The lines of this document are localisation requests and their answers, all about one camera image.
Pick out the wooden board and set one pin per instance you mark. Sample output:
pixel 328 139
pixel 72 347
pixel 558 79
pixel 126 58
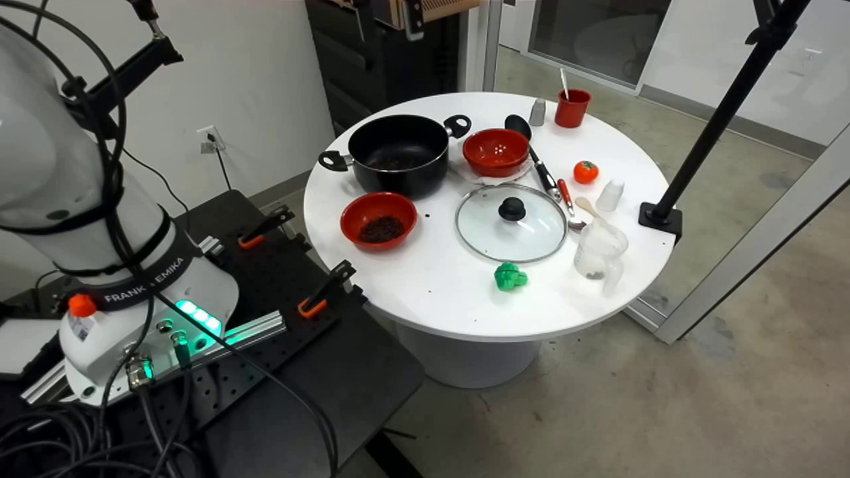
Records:
pixel 441 10

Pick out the green toy vegetable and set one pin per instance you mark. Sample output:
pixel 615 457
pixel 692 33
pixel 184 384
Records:
pixel 512 278

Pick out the white shaker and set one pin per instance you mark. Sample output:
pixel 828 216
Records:
pixel 611 197

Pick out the white round table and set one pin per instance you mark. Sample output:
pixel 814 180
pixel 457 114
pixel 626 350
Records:
pixel 441 297

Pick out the grey shaker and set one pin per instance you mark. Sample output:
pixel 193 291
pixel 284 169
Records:
pixel 538 114

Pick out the red bowl with dark beans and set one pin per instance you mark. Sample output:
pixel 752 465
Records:
pixel 358 222

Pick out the empty red bowl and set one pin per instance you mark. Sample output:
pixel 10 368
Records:
pixel 494 153

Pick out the black tripod pole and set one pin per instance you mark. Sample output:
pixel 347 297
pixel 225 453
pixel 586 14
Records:
pixel 707 135

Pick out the orange-topped white button box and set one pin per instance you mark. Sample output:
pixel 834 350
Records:
pixel 81 307

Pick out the black ladle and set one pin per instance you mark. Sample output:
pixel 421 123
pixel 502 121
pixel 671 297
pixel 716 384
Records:
pixel 516 125

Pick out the clear plastic measuring cup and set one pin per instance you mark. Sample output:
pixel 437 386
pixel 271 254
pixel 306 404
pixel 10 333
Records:
pixel 598 244

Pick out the orange toy tomato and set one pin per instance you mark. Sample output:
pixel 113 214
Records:
pixel 586 171

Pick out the white door frame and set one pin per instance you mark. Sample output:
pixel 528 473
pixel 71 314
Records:
pixel 752 249

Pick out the red mug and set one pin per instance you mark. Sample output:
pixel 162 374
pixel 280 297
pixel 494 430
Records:
pixel 571 110

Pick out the white stick in mug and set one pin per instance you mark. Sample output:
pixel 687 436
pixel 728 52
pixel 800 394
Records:
pixel 563 83

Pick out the black camera bracket arm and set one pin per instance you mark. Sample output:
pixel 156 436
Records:
pixel 134 71

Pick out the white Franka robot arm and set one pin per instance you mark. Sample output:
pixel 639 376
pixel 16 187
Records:
pixel 53 177

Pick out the white wall power outlet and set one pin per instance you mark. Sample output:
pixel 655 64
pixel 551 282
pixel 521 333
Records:
pixel 209 139

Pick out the black orange bar clamp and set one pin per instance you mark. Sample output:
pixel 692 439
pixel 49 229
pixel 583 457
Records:
pixel 267 229
pixel 331 285

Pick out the black perforated mounting table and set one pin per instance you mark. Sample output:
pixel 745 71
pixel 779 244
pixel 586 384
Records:
pixel 354 374

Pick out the aluminium rail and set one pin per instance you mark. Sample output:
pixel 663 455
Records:
pixel 254 333

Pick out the glass lid with black knob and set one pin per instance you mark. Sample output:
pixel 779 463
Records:
pixel 534 241

